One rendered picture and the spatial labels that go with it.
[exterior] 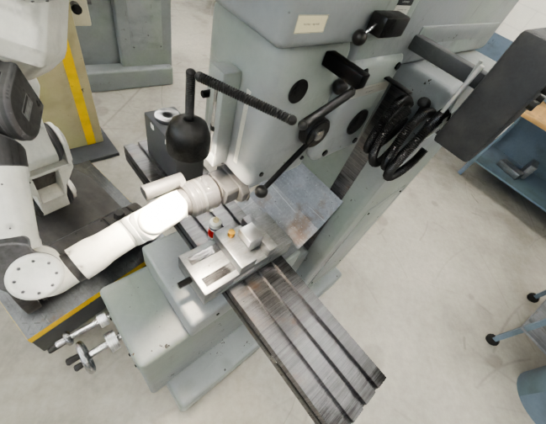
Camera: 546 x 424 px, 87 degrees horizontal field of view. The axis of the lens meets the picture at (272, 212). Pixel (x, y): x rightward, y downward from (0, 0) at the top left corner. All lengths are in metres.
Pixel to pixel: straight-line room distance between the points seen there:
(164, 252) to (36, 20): 0.71
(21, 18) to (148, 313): 0.84
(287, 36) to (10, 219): 0.51
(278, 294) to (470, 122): 0.69
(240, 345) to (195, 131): 1.33
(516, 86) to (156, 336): 1.11
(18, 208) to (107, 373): 1.33
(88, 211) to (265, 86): 1.23
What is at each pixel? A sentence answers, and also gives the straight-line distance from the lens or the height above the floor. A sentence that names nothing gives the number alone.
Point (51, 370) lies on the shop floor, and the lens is 1.92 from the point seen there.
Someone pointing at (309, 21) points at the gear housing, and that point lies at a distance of 0.45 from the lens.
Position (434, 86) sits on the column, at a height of 1.55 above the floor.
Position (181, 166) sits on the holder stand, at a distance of 1.11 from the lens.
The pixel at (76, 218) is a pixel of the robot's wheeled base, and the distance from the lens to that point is 1.58.
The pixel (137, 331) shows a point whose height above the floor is 0.72.
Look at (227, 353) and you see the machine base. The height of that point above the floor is 0.20.
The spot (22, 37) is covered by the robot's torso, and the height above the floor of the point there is 1.51.
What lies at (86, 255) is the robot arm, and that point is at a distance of 0.65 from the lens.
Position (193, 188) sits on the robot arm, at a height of 1.27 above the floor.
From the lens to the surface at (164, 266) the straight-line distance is 1.06.
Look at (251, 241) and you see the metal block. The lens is 0.87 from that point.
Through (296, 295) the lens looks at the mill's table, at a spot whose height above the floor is 0.91.
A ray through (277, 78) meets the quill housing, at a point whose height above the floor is 1.57.
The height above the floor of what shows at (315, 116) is 1.59.
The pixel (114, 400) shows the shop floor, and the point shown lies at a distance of 1.82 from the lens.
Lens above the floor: 1.78
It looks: 49 degrees down
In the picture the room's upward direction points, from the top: 22 degrees clockwise
